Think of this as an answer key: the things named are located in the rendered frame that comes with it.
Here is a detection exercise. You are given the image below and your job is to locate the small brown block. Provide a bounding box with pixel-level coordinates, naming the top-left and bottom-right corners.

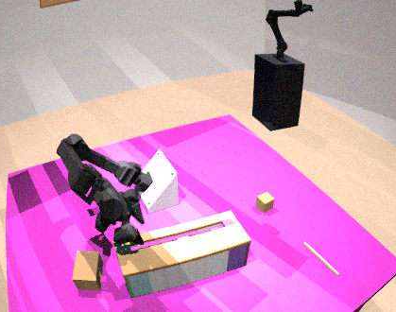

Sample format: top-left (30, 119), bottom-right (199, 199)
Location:
top-left (72, 251), bottom-right (103, 291)

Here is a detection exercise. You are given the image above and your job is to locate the small tan cube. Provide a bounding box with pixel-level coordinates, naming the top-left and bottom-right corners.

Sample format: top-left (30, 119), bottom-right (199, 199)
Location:
top-left (255, 192), bottom-right (275, 214)

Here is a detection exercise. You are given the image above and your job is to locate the cream thin rod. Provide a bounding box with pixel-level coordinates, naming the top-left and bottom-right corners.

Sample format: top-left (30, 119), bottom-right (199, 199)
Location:
top-left (303, 242), bottom-right (339, 276)

